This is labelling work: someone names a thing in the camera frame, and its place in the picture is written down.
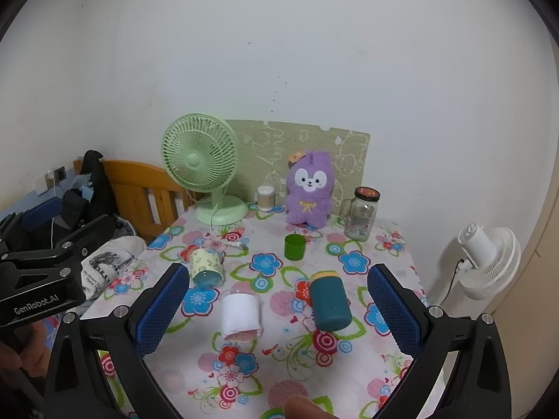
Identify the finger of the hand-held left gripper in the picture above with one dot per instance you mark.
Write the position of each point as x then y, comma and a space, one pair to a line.
41, 210
87, 231

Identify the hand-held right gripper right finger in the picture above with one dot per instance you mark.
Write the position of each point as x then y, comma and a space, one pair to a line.
395, 312

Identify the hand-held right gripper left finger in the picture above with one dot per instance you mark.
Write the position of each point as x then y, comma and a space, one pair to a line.
160, 312

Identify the yellow patterned cup blue lid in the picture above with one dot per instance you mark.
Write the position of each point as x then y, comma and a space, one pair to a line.
206, 266

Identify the teal cup with yellow band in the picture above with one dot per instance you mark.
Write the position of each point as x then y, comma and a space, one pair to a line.
329, 301

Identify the clear cup with white sleeve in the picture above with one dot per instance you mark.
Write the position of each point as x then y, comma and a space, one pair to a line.
240, 314

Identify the small green cup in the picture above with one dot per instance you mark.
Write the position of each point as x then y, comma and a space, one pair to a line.
294, 248

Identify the person's left hand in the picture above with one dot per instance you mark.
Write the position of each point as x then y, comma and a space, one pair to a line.
11, 360

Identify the person's right hand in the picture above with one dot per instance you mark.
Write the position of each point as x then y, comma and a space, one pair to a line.
308, 408

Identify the white printed tote bag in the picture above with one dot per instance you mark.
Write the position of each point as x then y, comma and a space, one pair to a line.
109, 262

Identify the black bag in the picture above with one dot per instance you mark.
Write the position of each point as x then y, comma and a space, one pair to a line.
98, 183

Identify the wooden chair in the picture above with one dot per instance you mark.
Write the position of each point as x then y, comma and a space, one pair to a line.
131, 174

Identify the glass mug jar with lid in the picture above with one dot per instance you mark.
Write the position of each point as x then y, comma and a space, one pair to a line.
362, 218

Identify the white standing fan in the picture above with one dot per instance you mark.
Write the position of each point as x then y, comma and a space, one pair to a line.
489, 262

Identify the floral tablecloth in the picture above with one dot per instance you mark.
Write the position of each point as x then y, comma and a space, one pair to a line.
279, 358

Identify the green desk fan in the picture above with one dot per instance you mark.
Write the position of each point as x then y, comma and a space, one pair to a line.
192, 159

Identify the purple plush toy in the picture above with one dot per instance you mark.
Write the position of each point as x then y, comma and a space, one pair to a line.
308, 200

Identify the small jar with white lid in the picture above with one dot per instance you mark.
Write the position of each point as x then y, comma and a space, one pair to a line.
265, 198

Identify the green patterned board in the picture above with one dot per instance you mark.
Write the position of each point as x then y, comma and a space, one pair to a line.
270, 148

